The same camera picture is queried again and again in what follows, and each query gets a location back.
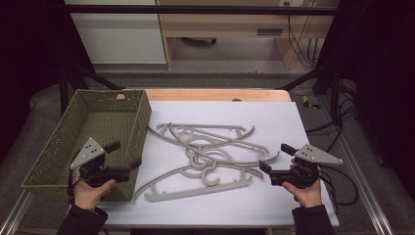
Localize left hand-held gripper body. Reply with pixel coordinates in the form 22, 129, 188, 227
69, 136, 132, 189

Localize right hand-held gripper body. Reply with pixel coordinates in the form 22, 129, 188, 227
269, 143, 345, 190

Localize green woven basket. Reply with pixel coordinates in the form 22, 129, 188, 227
21, 88, 153, 204

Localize person's right hand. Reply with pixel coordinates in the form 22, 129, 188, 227
281, 177, 324, 210

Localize person's left hand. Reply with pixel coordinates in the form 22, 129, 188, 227
72, 168, 117, 212

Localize white table sheet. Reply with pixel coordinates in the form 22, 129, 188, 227
97, 100, 341, 228

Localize yellow and black tool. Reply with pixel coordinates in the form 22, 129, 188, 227
301, 95, 321, 111

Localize black metal stand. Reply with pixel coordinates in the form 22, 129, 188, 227
280, 63, 342, 126
58, 62, 125, 116

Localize wooden table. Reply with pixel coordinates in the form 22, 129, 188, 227
115, 88, 293, 103

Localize white cabinet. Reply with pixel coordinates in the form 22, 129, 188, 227
64, 0, 167, 65

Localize light wooden desk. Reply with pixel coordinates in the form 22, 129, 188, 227
156, 0, 341, 71

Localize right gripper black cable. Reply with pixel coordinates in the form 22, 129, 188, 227
317, 164, 360, 207

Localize black floor cables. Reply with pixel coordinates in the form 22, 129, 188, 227
305, 79, 359, 155

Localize aluminium rail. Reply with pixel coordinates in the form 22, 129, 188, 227
0, 190, 35, 235
317, 94, 396, 235

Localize hanging black cables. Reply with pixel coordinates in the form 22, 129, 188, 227
286, 14, 320, 70

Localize black horizontal frame bar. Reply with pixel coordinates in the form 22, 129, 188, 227
65, 4, 339, 17

